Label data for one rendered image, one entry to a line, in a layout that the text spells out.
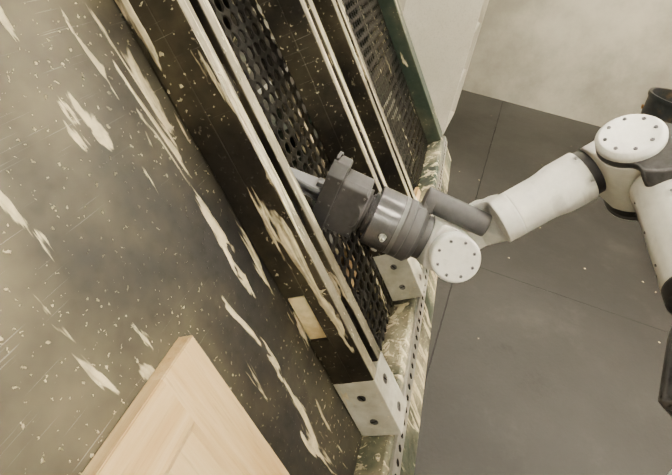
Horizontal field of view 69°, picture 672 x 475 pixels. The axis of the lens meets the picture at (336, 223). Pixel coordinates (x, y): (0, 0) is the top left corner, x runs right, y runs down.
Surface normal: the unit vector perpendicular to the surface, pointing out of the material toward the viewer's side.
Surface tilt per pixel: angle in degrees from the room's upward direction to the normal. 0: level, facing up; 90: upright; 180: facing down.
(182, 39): 90
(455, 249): 66
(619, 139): 39
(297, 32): 90
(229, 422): 57
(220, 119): 90
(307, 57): 90
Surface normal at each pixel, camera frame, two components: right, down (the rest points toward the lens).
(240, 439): 0.89, -0.22
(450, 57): -0.36, 0.49
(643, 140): -0.47, -0.60
